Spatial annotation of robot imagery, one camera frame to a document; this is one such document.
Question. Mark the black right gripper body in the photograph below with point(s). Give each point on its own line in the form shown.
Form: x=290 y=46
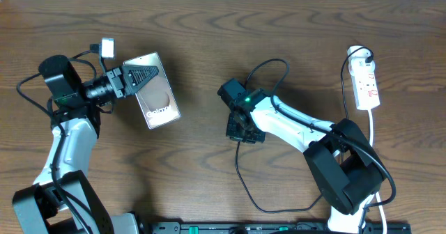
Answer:
x=235 y=131

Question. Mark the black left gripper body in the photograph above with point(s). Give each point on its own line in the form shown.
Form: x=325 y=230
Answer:
x=116 y=81

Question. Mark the gold smartphone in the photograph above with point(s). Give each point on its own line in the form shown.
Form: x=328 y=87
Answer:
x=156 y=98

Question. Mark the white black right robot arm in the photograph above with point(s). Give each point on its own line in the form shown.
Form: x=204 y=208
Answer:
x=345 y=168

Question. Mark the white USB charger adapter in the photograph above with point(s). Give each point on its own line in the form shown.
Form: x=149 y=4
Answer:
x=360 y=52

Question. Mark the white power strip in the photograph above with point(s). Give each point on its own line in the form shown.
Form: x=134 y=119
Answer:
x=364 y=84

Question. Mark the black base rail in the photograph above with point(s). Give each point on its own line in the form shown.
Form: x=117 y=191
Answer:
x=239 y=228

